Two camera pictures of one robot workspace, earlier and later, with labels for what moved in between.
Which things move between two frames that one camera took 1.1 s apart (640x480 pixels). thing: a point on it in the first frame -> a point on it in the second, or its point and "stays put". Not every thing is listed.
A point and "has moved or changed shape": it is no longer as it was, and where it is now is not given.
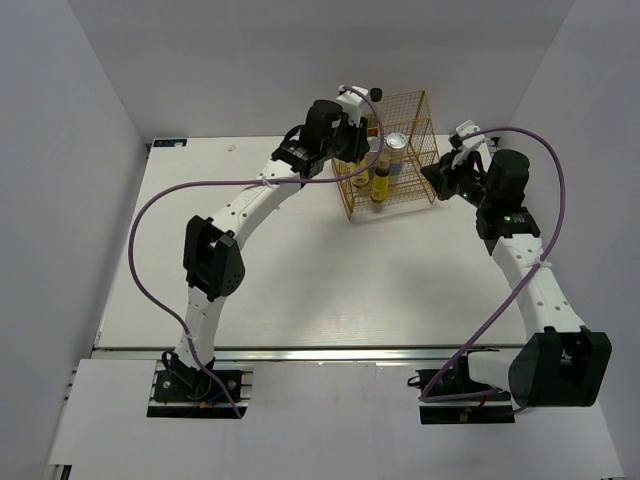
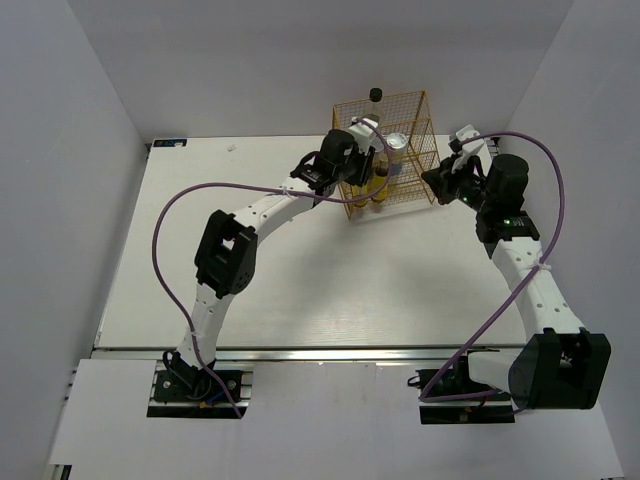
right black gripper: [441, 175] stays put
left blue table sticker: [169, 142] stays put
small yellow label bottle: [380, 179] stays put
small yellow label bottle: [360, 179] has moved or changed shape
